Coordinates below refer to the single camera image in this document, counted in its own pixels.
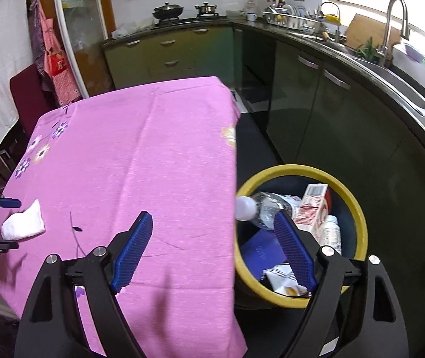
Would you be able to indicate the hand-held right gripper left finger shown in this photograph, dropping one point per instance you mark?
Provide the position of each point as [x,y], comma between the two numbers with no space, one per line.
[132,253]

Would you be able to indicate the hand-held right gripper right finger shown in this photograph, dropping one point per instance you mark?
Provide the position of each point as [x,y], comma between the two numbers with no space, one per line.
[296,253]

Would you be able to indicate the white tissue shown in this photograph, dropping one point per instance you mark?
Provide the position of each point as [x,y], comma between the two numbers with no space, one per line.
[22,223]

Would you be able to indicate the snack wrapper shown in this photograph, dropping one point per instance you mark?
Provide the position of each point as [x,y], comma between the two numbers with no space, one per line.
[279,278]

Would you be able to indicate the purple box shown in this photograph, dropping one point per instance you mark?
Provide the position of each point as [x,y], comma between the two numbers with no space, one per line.
[261,253]

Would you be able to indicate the small white bottle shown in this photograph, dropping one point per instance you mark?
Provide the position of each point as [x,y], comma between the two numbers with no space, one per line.
[331,231]

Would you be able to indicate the red and white carton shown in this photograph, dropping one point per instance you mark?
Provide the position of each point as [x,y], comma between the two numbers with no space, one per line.
[311,209]

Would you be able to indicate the clear plastic bottle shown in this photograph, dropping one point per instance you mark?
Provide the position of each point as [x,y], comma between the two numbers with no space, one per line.
[264,205]

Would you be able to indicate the yellow rimmed dark bin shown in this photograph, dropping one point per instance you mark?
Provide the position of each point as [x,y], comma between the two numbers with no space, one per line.
[357,216]

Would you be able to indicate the pink floral tablecloth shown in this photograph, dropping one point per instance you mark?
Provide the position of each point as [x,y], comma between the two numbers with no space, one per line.
[141,156]

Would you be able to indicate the dark red chair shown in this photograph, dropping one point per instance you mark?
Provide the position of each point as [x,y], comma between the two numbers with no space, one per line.
[26,89]

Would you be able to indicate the green door cabinet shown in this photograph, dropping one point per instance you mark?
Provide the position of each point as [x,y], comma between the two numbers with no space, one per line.
[346,126]

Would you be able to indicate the red checked apron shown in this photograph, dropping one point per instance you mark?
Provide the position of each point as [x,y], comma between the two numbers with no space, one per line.
[54,63]

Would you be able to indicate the white framed glass door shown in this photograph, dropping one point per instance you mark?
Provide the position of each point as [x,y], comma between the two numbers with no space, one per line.
[82,26]

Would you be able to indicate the steel kitchen sink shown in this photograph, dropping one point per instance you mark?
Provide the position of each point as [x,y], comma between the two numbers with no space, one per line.
[402,85]

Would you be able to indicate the green drawer cabinet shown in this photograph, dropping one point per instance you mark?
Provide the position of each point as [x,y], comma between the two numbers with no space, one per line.
[167,56]

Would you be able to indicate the green leafy vegetables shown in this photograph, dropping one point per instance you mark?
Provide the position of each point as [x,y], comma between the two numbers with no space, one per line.
[369,50]

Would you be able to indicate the wooden cutting board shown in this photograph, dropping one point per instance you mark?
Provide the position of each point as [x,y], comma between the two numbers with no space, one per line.
[361,30]

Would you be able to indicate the steel dish rack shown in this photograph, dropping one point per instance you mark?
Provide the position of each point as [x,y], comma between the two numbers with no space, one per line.
[290,20]

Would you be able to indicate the purple plastic bowl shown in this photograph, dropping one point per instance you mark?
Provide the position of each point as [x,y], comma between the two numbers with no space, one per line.
[415,52]

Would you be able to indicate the black gas stove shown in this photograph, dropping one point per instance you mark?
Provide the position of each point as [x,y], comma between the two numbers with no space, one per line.
[190,21]

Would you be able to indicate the black wok with lid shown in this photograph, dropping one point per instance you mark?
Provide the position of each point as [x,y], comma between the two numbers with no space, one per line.
[167,11]

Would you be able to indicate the clear storage jar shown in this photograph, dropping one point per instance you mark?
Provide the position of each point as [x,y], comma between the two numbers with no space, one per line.
[250,5]

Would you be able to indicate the steel cooking pot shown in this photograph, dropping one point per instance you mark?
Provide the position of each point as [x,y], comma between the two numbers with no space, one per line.
[206,9]

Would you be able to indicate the steel kitchen faucet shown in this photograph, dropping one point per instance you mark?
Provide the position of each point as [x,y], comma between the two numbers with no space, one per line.
[397,2]

